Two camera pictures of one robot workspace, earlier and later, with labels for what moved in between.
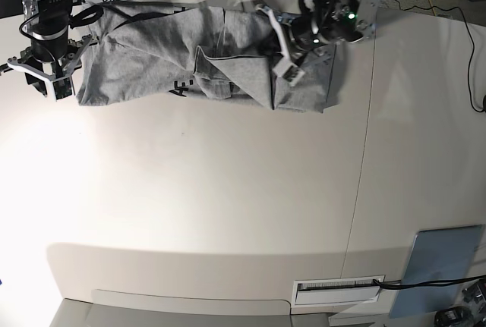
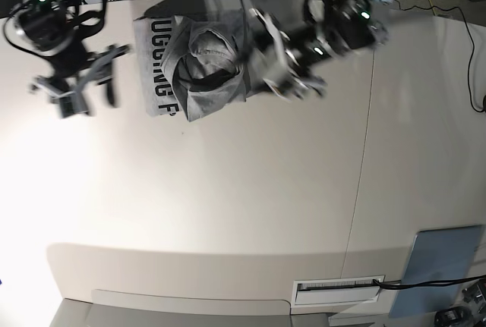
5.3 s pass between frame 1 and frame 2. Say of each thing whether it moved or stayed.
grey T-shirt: moved
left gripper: moved
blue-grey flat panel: stayed
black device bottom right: stayed
